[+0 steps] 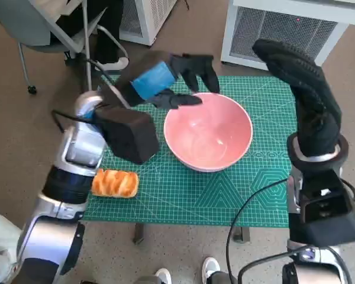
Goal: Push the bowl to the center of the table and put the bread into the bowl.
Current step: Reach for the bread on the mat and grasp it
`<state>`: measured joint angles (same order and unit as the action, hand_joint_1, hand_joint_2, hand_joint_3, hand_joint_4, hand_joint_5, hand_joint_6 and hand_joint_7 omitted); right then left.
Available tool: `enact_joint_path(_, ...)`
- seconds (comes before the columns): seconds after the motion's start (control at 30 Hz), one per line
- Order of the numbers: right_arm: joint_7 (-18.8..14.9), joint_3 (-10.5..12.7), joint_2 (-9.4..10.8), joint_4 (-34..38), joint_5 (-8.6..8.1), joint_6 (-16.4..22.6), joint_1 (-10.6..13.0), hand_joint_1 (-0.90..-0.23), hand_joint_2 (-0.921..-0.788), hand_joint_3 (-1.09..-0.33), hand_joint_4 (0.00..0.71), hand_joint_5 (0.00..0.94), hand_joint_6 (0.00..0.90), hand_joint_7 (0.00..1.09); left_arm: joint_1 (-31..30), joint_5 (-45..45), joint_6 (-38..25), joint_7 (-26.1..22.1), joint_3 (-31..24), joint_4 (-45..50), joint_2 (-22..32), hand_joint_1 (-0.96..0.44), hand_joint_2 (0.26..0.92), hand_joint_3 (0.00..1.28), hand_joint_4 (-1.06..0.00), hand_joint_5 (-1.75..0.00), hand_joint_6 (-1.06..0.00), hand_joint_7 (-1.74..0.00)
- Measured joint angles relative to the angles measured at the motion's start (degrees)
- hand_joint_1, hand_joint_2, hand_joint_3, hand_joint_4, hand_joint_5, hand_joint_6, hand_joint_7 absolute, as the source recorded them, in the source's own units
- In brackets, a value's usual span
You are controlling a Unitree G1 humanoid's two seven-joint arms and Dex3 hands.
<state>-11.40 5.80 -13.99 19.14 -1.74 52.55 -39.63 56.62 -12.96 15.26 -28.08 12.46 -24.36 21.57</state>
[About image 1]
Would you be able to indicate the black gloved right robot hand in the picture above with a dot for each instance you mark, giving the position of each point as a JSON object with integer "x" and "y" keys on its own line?
{"x": 313, "y": 118}

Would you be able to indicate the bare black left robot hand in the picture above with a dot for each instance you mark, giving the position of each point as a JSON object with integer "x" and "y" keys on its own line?
{"x": 154, "y": 80}

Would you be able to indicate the pink bowl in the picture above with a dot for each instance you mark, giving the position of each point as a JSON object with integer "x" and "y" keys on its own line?
{"x": 207, "y": 133}

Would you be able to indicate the striped bread loaf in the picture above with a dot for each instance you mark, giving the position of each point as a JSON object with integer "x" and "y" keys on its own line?
{"x": 115, "y": 183}

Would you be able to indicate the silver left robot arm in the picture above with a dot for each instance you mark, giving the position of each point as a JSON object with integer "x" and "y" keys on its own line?
{"x": 77, "y": 148}

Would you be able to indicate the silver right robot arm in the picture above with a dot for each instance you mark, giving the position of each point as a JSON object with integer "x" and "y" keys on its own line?
{"x": 313, "y": 266}

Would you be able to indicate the small white mesh-front unit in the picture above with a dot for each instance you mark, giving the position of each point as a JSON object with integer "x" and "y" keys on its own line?
{"x": 151, "y": 17}

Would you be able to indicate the seated person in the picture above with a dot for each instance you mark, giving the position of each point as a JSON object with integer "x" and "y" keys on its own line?
{"x": 106, "y": 32}

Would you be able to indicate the large white mesh-front unit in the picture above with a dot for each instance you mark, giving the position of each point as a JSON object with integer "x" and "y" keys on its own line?
{"x": 284, "y": 29}

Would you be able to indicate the green cutting mat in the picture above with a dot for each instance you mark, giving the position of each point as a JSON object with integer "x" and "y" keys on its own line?
{"x": 171, "y": 201}

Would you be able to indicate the black table leg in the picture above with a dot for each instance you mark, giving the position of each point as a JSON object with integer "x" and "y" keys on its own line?
{"x": 138, "y": 233}
{"x": 242, "y": 235}

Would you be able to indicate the grey office chair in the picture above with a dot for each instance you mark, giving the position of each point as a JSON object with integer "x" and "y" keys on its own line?
{"x": 20, "y": 20}

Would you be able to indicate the person in dark trousers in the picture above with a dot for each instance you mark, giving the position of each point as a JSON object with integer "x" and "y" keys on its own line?
{"x": 210, "y": 264}

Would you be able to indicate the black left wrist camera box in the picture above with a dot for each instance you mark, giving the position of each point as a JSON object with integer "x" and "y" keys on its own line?
{"x": 127, "y": 136}

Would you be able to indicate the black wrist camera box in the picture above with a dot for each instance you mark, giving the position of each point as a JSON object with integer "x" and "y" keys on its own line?
{"x": 328, "y": 222}
{"x": 127, "y": 136}

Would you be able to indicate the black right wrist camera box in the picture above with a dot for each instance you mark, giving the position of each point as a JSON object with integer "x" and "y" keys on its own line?
{"x": 328, "y": 222}

